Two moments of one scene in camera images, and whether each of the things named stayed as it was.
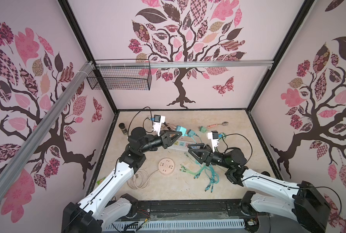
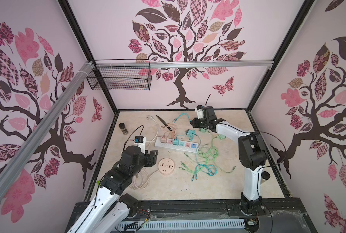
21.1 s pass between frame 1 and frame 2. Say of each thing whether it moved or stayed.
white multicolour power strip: stayed
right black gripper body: moved
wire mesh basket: stayed
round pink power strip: stayed
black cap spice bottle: stayed
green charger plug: stayed
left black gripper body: moved
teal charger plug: moved
